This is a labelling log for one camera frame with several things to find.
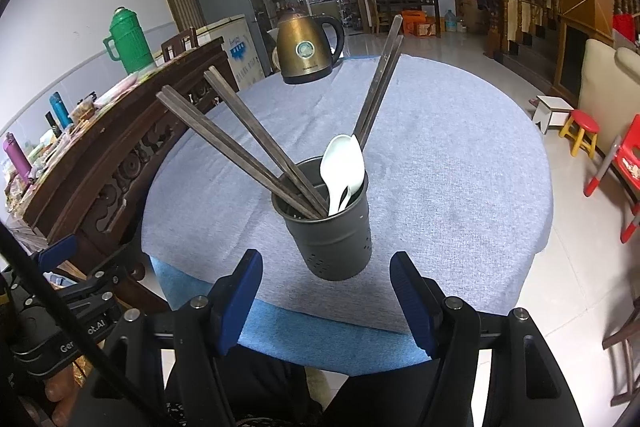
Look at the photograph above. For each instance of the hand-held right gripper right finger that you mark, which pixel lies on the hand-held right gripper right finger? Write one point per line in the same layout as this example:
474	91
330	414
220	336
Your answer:
415	302

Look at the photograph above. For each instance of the small white stool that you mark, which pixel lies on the small white stool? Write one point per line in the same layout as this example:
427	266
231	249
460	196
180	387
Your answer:
552	107

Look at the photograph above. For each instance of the orange cardboard boxes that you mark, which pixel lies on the orange cardboard boxes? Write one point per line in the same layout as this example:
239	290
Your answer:
415	22

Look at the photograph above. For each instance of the grey metal utensil holder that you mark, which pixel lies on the grey metal utensil holder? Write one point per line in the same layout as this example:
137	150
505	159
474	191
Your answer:
330	242

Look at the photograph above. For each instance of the blue water jug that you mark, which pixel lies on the blue water jug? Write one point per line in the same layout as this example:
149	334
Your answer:
451	22

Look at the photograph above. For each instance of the blue drinking bottle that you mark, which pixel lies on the blue drinking bottle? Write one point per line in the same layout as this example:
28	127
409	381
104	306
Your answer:
60	109

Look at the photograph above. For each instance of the brown wooden chair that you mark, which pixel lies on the brown wooden chair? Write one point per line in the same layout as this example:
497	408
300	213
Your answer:
622	342
180	42

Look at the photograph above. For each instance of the white plastic spoon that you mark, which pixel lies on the white plastic spoon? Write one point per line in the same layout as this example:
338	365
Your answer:
340	167
346	199

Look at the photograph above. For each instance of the white chest freezer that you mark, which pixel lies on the white chest freezer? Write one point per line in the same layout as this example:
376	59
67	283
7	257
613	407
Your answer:
235	42

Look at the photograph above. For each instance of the bronze electric kettle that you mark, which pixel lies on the bronze electric kettle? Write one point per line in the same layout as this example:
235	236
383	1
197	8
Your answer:
305	52

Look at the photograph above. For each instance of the person's left hand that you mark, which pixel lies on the person's left hand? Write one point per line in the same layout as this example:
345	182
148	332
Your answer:
60	399

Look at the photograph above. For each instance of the black bottle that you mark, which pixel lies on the black bottle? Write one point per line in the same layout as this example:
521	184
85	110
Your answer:
52	123

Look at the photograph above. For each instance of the green thermos jug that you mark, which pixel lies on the green thermos jug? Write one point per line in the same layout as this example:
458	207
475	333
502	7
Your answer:
130	44

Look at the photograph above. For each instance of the glass lidded bowl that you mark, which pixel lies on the glass lidded bowl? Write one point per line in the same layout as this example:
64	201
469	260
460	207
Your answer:
82	111

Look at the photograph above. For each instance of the beige sofa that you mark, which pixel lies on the beige sofa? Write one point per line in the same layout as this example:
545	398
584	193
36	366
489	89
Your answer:
600	77

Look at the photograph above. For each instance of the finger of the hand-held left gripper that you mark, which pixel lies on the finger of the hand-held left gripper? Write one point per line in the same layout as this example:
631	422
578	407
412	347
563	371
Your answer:
57	252
95	284

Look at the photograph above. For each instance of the carved wooden sideboard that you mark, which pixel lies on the carved wooden sideboard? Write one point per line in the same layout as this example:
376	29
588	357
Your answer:
125	157

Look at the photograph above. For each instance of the purple drinking bottle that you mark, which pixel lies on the purple drinking bottle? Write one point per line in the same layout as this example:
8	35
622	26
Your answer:
17	157

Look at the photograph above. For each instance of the red plastic chair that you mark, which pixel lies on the red plastic chair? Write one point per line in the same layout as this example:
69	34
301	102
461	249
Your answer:
630	162

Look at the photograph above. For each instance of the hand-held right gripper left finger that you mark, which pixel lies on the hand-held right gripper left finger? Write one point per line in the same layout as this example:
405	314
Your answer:
240	302

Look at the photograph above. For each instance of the yellow stool red seat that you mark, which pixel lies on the yellow stool red seat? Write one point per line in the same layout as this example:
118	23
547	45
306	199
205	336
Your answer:
582	122

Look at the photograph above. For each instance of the person's dark trousers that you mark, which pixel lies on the person's dark trousers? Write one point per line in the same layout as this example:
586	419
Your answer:
390	399

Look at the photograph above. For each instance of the grey tablecloth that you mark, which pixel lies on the grey tablecloth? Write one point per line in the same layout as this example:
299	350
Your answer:
450	182

